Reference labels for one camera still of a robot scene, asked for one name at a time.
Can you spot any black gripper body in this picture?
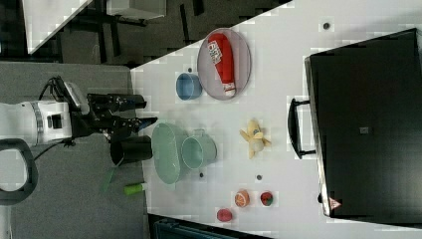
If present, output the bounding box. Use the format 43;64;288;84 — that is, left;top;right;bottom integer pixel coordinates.
71;94;113;138

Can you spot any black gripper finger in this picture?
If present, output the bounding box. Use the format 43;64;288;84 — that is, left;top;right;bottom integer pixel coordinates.
110;95;147;112
110;117;157;136

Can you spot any yellow plush peeled banana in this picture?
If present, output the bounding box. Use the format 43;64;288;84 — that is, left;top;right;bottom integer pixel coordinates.
239;119;272;159

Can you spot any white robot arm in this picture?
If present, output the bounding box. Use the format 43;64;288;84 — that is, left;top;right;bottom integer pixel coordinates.
0;94;157;239

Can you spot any light green mug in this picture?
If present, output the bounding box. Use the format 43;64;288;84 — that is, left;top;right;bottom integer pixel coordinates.
181;128;217;169

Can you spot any black cylinder cup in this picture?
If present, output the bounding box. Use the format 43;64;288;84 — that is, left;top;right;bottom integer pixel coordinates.
110;135;152;165

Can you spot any green colander bowl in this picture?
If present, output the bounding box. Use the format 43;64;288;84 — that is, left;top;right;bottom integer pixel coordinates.
151;122;188;184

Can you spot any green marker pen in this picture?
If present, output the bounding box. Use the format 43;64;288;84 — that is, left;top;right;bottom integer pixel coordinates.
123;183;147;195

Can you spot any blue cup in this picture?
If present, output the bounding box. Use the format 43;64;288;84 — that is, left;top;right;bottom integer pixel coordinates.
175;73;202;101

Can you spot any grey round plate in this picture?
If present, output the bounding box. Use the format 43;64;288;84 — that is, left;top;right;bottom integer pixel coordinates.
197;28;251;101

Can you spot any red plush ketchup bottle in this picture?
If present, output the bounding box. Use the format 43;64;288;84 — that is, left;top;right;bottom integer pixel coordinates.
207;33;236;97

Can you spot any pink red fruit toy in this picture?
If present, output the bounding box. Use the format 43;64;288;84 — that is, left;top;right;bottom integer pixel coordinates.
217;208;233;222

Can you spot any orange slice toy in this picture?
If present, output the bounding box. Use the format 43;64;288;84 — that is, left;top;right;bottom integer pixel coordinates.
234;189;250;207

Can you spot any red strawberry toy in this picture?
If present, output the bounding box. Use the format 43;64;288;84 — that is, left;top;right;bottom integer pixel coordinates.
260;191;274;206

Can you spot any black toaster oven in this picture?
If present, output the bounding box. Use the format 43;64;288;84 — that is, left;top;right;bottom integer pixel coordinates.
304;28;422;228

